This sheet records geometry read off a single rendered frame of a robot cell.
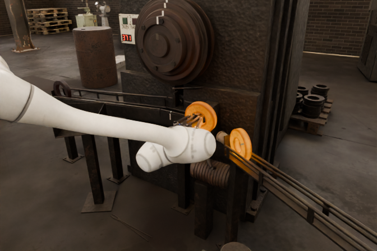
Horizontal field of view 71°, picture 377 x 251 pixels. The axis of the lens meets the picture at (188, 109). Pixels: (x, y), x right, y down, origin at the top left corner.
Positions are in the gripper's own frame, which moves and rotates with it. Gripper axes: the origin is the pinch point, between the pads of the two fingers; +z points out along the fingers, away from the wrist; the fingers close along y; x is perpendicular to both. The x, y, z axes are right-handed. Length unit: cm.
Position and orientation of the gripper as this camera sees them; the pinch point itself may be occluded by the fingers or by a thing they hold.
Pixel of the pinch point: (200, 114)
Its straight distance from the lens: 121.8
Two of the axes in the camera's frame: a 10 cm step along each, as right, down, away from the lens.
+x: -0.3, -9.0, -4.4
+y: 8.6, 2.0, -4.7
